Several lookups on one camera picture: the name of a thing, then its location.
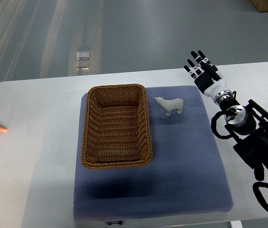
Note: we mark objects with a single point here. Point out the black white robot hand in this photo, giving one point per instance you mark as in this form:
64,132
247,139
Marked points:
208,79

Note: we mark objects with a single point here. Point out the brown wicker basket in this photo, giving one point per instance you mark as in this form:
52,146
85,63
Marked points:
117,131

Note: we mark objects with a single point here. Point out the white toy bear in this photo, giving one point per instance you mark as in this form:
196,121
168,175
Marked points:
170,105

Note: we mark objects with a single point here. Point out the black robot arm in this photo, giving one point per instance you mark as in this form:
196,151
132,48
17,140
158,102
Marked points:
248,126

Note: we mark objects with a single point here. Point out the blue-grey fabric mat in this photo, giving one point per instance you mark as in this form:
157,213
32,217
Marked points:
185,176

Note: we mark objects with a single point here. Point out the metal floor plate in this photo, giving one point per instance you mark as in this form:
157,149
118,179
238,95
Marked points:
83,60

